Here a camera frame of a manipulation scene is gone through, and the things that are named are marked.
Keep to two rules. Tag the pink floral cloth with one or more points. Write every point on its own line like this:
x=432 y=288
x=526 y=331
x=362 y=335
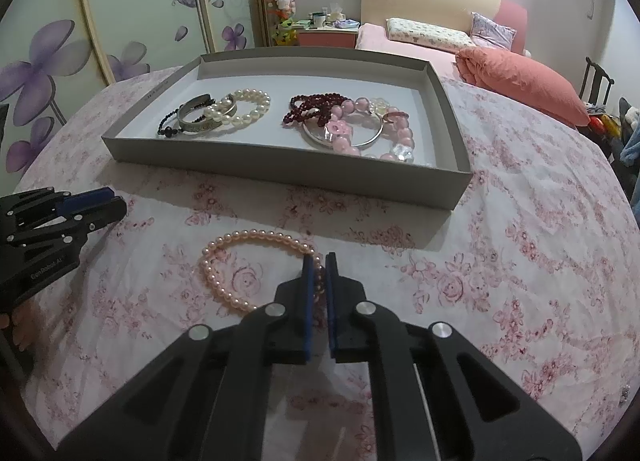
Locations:
x=500 y=241

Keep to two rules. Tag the floral white pillow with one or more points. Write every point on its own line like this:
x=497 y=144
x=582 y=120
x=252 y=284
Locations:
x=425 y=33

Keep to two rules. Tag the pink nightstand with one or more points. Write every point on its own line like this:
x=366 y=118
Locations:
x=325 y=38

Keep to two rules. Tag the pile of clothes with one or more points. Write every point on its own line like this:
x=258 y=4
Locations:
x=632 y=146

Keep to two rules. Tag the person's left hand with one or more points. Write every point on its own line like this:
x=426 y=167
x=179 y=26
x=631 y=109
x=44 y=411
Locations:
x=17 y=328

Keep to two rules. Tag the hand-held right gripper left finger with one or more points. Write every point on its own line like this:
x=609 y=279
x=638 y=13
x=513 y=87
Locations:
x=307 y=311

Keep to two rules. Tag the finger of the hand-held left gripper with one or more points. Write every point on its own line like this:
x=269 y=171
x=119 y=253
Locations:
x=100 y=218
x=85 y=198

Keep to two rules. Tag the thin silver bangle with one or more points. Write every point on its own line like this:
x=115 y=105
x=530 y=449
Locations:
x=320 y=141

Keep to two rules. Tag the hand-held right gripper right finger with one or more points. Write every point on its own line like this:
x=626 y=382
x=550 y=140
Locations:
x=334 y=311

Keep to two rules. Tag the pink bed sheet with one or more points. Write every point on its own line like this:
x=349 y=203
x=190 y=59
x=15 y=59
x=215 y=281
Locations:
x=380 y=41

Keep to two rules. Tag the wardrobe with floral doors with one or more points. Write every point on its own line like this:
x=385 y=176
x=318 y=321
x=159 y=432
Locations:
x=140 y=1

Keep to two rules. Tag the salmon pink pillow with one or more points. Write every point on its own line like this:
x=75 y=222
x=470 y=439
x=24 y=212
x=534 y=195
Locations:
x=525 y=81

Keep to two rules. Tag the dark wooden chair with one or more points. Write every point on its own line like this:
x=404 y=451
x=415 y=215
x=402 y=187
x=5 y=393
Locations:
x=592 y=76

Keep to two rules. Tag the purple pillow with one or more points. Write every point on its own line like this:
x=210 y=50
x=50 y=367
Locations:
x=492 y=31

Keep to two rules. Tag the grey cardboard tray box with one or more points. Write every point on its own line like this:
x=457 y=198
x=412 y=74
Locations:
x=350 y=181

